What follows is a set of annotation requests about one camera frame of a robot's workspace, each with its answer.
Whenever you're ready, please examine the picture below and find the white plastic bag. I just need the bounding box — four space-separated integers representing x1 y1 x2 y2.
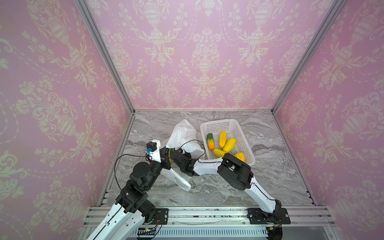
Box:
161 120 205 192

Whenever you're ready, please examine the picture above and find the green orange toy papaya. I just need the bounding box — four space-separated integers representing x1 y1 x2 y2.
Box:
207 133 215 151

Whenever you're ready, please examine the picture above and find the long yellow toy fruit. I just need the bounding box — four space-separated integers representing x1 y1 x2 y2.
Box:
213 149 226 158

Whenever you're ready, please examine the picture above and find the yellow orange toy mango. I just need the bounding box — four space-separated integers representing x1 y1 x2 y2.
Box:
219 131 227 149

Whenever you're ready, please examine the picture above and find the yellow toy pear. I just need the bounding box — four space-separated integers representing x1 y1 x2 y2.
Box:
223 138 237 153

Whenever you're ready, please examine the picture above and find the round yellow toy lemon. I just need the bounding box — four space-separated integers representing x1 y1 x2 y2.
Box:
235 153 246 162

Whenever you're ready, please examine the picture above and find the green toy apple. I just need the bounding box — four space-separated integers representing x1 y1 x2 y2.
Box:
169 149 175 163

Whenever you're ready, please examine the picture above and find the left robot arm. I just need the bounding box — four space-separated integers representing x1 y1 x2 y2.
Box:
88 147 171 240

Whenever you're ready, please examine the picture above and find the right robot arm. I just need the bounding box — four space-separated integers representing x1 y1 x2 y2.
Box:
170 149 282 225

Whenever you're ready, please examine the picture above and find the white perforated plastic basket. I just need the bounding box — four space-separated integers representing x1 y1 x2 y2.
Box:
200 119 256 166

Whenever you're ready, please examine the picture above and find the white vented control box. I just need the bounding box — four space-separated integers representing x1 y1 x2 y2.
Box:
127 225 268 240

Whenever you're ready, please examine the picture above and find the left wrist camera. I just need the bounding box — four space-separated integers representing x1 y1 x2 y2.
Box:
146 140 161 163

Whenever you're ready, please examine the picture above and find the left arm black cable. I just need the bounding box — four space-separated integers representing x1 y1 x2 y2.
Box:
113 153 148 191

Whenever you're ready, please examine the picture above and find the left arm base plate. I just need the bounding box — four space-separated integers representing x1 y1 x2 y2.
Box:
149 208 169 225

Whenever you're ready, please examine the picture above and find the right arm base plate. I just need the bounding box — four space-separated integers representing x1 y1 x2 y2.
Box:
247 208 291 225

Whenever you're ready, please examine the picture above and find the aluminium front rail frame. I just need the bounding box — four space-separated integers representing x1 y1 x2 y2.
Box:
80 205 338 240

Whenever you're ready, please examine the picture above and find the left aluminium corner post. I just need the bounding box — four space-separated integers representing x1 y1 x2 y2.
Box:
74 0 135 116

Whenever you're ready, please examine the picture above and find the aluminium corner post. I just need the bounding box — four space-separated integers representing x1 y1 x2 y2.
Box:
271 0 347 117
74 0 135 116

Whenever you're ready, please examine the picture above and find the right aluminium corner post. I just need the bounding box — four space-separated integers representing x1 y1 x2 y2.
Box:
271 0 347 117

